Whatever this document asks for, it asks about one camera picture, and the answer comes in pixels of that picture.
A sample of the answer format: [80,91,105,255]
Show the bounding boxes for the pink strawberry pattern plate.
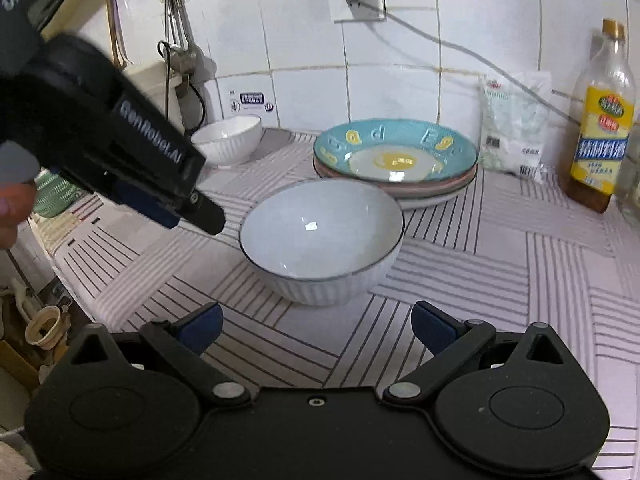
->
[312,157,478,198]

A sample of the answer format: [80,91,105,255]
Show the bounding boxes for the white bowl black rim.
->
[239,179,405,307]

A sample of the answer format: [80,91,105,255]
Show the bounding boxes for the blue fried egg plate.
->
[314,118,478,183]

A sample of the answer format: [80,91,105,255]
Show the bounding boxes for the person's left hand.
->
[0,181,37,249]

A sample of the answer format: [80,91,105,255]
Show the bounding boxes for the green cloth item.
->
[34,169,86,218]

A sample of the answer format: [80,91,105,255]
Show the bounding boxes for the white rice cooker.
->
[124,61,184,132]

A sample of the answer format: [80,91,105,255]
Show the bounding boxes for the striped white table mat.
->
[48,130,639,479]

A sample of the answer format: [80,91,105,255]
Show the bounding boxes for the hanging metal utensils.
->
[160,0,205,99]

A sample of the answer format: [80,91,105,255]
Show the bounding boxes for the white ribbed bowl at back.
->
[191,116,264,167]

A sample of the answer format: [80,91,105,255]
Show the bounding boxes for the white appliance with purple sticker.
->
[216,73,280,128]

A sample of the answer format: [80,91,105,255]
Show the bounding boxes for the white plastic bag of seasoning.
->
[478,72,552,181]

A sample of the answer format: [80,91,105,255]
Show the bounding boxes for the clear vinegar bottle green label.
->
[615,122,640,224]

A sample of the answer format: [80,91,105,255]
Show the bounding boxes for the yellow label oil bottle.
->
[563,18,637,214]

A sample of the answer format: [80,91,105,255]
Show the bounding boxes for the cream plastic ring holder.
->
[24,306,68,351]

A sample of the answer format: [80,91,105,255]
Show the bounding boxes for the white wall socket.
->
[328,0,386,23]

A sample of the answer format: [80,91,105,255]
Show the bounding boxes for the black power cable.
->
[357,0,582,126]

